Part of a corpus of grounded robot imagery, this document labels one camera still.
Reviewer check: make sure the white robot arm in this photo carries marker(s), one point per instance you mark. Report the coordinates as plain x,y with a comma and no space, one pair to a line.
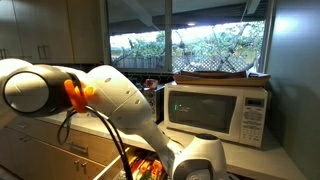
45,90

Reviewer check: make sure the red cup on toaster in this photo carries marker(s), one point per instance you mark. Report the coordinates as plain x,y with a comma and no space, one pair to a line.
152,83

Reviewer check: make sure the wooden tray on microwave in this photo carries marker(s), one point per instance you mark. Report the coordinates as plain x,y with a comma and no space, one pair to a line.
243,78

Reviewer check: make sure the open wooden drawer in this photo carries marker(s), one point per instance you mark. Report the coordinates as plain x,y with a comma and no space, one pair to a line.
144,165

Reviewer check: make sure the white microwave oven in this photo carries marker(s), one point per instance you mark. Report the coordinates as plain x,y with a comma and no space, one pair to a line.
235,114

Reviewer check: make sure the closed wooden drawer front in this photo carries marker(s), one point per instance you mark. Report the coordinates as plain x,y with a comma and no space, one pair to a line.
93,147

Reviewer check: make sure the orange cable clip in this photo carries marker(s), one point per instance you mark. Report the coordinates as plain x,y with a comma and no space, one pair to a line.
78,96

